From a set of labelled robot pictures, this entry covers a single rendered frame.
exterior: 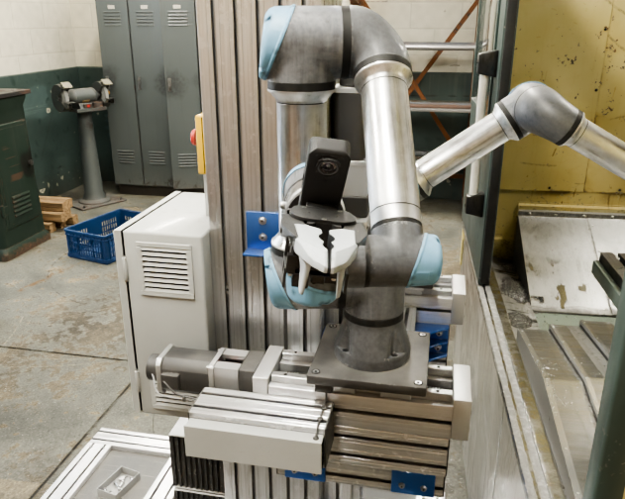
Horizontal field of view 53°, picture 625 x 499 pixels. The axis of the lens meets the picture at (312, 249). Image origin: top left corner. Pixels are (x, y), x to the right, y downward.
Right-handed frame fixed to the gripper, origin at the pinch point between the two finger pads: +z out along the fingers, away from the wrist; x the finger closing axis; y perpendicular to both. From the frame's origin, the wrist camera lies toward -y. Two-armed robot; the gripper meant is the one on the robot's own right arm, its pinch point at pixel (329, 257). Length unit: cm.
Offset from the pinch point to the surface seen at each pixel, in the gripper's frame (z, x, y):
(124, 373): -223, 64, 156
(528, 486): -44, -52, 59
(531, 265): -178, -104, 60
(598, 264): -142, -111, 44
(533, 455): -53, -56, 59
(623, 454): -10, -42, 26
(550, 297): -162, -107, 66
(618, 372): -10.7, -38.4, 14.6
